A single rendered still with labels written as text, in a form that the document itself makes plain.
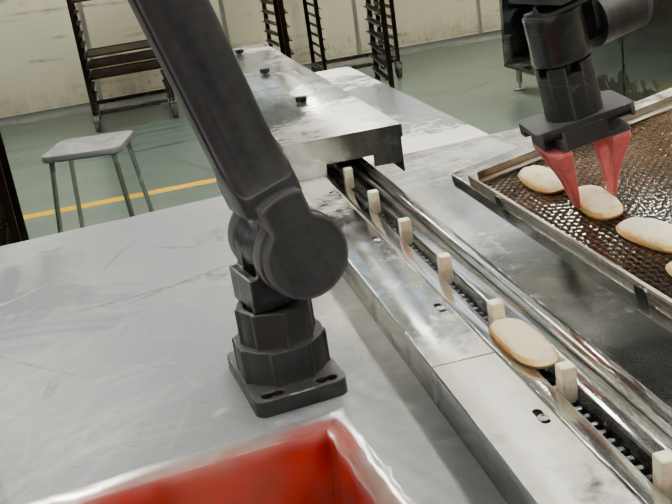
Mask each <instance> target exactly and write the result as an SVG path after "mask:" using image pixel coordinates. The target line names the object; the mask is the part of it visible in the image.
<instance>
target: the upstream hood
mask: <svg viewBox="0 0 672 504"><path fill-rule="evenodd" d="M232 49H233V51H234V54H235V56H236V58H237V60H238V62H239V64H240V66H241V69H242V71H243V73H244V75H245V77H246V79H247V82H248V84H249V86H250V88H251V90H252V92H253V94H254V97H255V99H256V101H257V103H258V105H259V107H260V109H261V112H262V114H263V116H264V118H265V120H266V122H267V124H268V126H269V128H270V131H271V133H272V135H273V137H274V138H275V140H276V142H277V144H278V146H279V148H280V150H281V151H282V153H283V154H284V155H285V157H286V158H287V160H288V161H289V163H290V165H291V167H292V168H293V170H294V172H295V174H296V176H297V179H298V181H299V182H301V181H306V180H311V179H316V178H321V177H326V176H328V175H327V168H326V164H331V163H336V162H341V161H346V160H351V159H356V158H362V157H367V156H372V155H373V157H374V165H375V167H376V166H381V165H386V164H391V163H394V164H395V165H397V166H398V167H399V168H401V169H402V170H403V171H405V167H404V158H403V150H402V141H401V137H402V136H403V133H402V125H401V124H400V123H398V122H397V121H395V120H393V119H392V118H390V117H388V116H387V115H385V114H383V113H382V112H380V111H378V110H376V109H375V108H373V107H371V106H370V105H368V104H366V103H365V102H363V101H361V100H360V99H358V98H356V97H355V96H353V95H351V94H350V93H348V92H346V91H344V90H343V89H341V88H339V87H338V86H336V85H334V84H333V83H331V82H329V81H328V80H326V79H324V78H323V77H321V76H319V75H318V74H316V73H314V72H313V71H311V70H309V69H308V68H306V67H304V66H302V65H301V64H299V63H297V62H296V61H294V60H292V59H291V58H289V57H287V56H286V55H284V54H282V53H281V52H279V51H277V50H275V49H274V48H272V47H270V46H269V45H267V44H265V43H261V44H255V45H249V46H244V47H238V48H232Z"/></svg>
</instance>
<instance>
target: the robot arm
mask: <svg viewBox="0 0 672 504"><path fill-rule="evenodd" d="M127 1H128V3H129V5H130V7H131V9H132V11H133V13H134V15H135V17H136V18H137V20H138V22H139V24H140V26H141V28H142V30H143V32H144V34H145V36H146V38H147V40H148V42H149V44H150V46H151V48H152V50H153V52H154V54H155V56H156V58H157V60H158V62H159V64H160V66H161V68H162V70H163V72H164V74H165V76H166V78H167V80H168V82H169V84H170V86H171V88H172V90H173V92H174V94H175V96H176V98H177V100H178V102H179V104H180V106H181V108H182V109H183V111H184V113H185V115H186V117H187V119H188V121H189V123H190V125H191V127H192V129H193V131H194V133H195V135H196V137H197V139H198V141H199V143H200V145H201V147H202V149H203V151H204V153H205V155H206V157H207V159H208V161H209V163H210V165H211V167H212V169H213V171H214V174H215V177H216V182H217V185H218V187H219V189H220V191H221V194H222V196H223V198H224V200H225V202H226V204H227V206H228V208H229V209H230V210H231V211H233V213H232V215H231V217H230V220H229V223H228V231H227V235H228V242H229V246H230V249H231V251H232V252H233V254H234V256H235V257H236V258H237V263H236V264H233V265H230V266H229V269H230V275H231V280H232V285H233V290H234V296H235V297H236V298H237V299H238V300H239V302H238V303H237V305H236V309H235V310H234V313H235V318H236V323H237V328H238V333H237V335H236V336H234V337H232V343H233V348H234V350H233V351H231V352H229V353H228V354H227V358H228V363H229V368H230V371H231V373H232V375H233V376H234V378H235V380H236V382H237V383H238V385H239V387H240V389H241V390H242V392H243V394H244V395H245V397H246V399H247V401H248V402H249V404H250V406H251V407H252V409H253V411H254V413H255V414H256V416H257V417H259V418H269V417H272V416H275V415H279V414H282V413H285V412H289V411H292V410H296V409H299V408H302V407H306V406H309V405H312V404H316V403H319V402H322V401H326V400H329V399H332V398H336V397H339V396H342V395H344V394H346V393H347V392H348V387H347V381H346V374H345V373H344V371H343V370H342V369H341V368H340V367H339V366H338V364H337V363H336V362H335V361H334V360H333V359H332V358H331V356H330V354H329V347H328V341H327V335H326V328H325V327H323V326H322V324H321V322H320V321H319V320H317V319H316V318H315V316H314V312H313V305H312V299H314V298H316V297H319V296H321V295H323V294H325V293H326V292H328V291H329V290H330V289H332V288H333V287H334V286H335V285H336V283H337V282H338V281H339V279H340V278H341V277H342V275H343V273H344V271H345V268H346V265H347V260H348V244H347V240H346V237H345V235H344V232H343V231H342V229H341V228H340V227H339V225H338V224H337V223H335V221H334V220H333V219H332V218H331V217H329V216H328V215H326V214H325V213H323V212H321V211H319V210H317V209H315V208H312V207H309V205H308V203H307V200H306V198H305V196H304V194H303V192H302V187H301V185H300V183H299V181H298V179H297V176H296V174H295V172H294V170H293V168H292V167H291V165H290V163H289V161H288V160H287V158H286V157H285V155H284V154H283V153H282V151H281V150H280V148H279V146H278V144H277V142H276V140H275V138H274V137H273V135H272V133H271V131H270V128H269V126H268V124H267V122H266V120H265V118H264V116H263V114H262V112H261V109H260V107H259V105H258V103H257V101H256V99H255V97H254V94H253V92H252V90H251V88H250V86H249V84H248V82H247V79H246V77H245V75H244V73H243V71H242V69H241V66H240V64H239V62H238V60H237V58H236V56H235V54H234V51H233V49H232V47H231V45H230V43H229V41H228V39H227V36H226V34H225V32H224V30H223V28H222V26H221V23H220V21H219V19H218V17H217V15H216V13H215V11H214V8H213V6H212V4H211V2H210V0H127ZM509 3H510V4H530V5H538V6H535V7H533V11H531V12H529V13H526V14H524V17H523V18H522V23H523V27H524V31H525V35H526V39H527V44H528V48H529V52H530V56H531V60H532V64H533V67H534V68H536V69H534V72H535V76H536V80H537V84H538V89H539V93H540V97H541V101H542V105H543V109H544V112H543V113H540V114H537V115H535V116H532V117H529V118H526V119H523V120H521V121H519V122H518V124H519V128H520V132H521V134H522V135H523V136H524V137H529V136H531V139H532V143H533V147H534V148H535V150H536V151H537V152H538V153H539V155H540V156H541V157H542V158H543V160H544V161H545V162H546V163H547V165H548V166H549V167H550V168H551V169H552V171H553V172H554V173H555V174H556V176H557V177H558V178H559V180H560V182H561V184H562V186H563V187H564V189H565V191H566V193H567V195H568V197H569V199H570V200H571V202H572V204H573V205H574V206H575V207H576V208H577V209H579V208H581V205H580V195H579V189H578V182H577V176H576V170H575V164H574V158H573V154H572V151H571V150H573V149H576V148H579V147H581V146H584V145H587V144H590V143H593V144H594V148H595V151H596V155H597V158H598V162H599V165H600V168H601V172H602V175H603V178H604V181H605V184H606V187H607V190H608V192H609V193H611V194H612V195H613V196H616V194H617V188H618V181H619V173H620V169H621V166H622V163H623V160H624V157H625V154H626V151H627V148H628V145H629V142H630V139H631V130H630V125H629V123H628V122H626V121H624V120H622V119H620V118H619V117H622V116H625V115H628V114H631V115H635V114H636V110H635V105H634V101H633V100H632V99H629V98H627V97H625V96H623V95H621V94H619V93H616V92H614V91H612V90H606V91H603V92H600V88H599V84H598V79H597V75H596V70H595V65H594V61H593V56H592V53H591V47H600V46H602V45H604V44H606V43H608V42H610V41H613V40H615V39H617V38H619V37H621V36H623V35H625V34H628V33H630V32H632V31H634V30H636V29H638V28H640V27H643V26H645V25H646V24H647V23H648V22H649V21H650V19H651V16H652V13H653V0H509Z"/></svg>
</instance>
